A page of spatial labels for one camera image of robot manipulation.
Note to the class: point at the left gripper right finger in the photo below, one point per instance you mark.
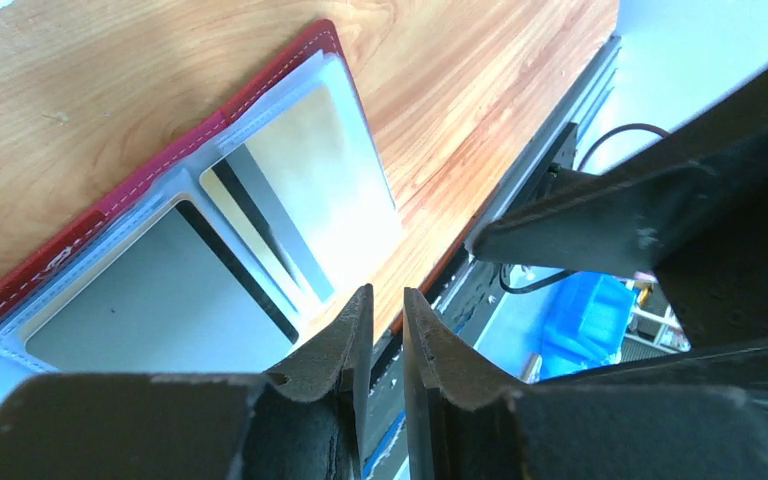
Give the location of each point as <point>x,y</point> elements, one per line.
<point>468,419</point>

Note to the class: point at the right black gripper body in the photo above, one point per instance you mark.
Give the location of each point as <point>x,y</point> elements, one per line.
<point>717,282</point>

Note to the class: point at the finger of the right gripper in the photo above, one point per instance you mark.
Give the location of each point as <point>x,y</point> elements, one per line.
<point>742,365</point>
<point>628,219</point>

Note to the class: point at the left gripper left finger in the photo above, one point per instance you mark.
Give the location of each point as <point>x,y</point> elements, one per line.
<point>302,418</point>

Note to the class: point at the red leather card holder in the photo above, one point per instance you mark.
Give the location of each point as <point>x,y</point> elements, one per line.
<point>57,272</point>

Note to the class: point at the gold card in holder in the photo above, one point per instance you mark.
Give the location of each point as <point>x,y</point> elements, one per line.
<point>305,188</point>

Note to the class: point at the blue plastic bin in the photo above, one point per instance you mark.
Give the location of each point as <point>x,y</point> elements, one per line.
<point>586,324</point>

